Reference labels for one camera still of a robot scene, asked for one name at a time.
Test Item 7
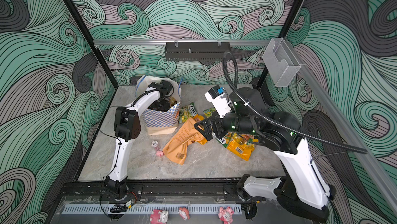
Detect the grey right wall rail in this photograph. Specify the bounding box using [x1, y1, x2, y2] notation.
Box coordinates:
[282, 39, 397, 214]

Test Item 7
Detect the pink toy middle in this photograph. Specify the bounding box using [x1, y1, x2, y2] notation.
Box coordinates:
[178, 207, 190, 220]

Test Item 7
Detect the gold foil snack bag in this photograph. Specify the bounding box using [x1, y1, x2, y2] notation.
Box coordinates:
[169, 97, 177, 107]

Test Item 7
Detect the grey horizontal wall rail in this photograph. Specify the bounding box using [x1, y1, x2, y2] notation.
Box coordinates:
[93, 39, 270, 47]

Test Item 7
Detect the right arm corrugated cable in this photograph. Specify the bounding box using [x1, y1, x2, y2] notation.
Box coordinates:
[222, 51, 368, 155]

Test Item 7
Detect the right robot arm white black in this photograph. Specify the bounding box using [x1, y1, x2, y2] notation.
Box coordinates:
[194, 85, 336, 223]

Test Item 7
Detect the clear plastic wall holder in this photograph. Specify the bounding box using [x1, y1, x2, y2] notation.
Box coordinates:
[262, 38, 301, 88]

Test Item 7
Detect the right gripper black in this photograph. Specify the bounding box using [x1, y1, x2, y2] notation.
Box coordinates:
[197, 104, 266, 139]

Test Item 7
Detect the pink white toy left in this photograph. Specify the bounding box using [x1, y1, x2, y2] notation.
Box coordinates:
[150, 209, 169, 224]

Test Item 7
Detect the pink bear toy right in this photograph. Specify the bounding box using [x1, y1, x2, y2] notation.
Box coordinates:
[218, 206, 234, 224]

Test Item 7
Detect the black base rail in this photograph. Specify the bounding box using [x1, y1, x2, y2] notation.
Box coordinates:
[60, 177, 267, 203]

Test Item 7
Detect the orange snack pouch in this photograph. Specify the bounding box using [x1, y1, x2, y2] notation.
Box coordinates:
[162, 117, 207, 165]

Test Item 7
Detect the small patterned cylinder toy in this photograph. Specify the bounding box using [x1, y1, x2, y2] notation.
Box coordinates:
[151, 141, 159, 150]

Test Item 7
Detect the black wall tray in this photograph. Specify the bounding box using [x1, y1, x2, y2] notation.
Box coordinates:
[164, 42, 231, 62]

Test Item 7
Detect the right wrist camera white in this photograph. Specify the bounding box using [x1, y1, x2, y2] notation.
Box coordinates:
[204, 85, 232, 118]

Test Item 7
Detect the blue checkered paper bag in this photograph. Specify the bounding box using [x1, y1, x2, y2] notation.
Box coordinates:
[135, 76, 182, 136]

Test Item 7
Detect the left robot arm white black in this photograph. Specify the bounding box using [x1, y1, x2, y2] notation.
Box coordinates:
[104, 80, 174, 200]

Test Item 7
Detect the small pink pig toy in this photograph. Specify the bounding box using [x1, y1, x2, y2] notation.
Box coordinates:
[156, 151, 164, 158]

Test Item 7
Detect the green Fox's candy bag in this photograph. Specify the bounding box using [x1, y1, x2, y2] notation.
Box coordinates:
[178, 102, 197, 124]
[204, 108, 216, 117]

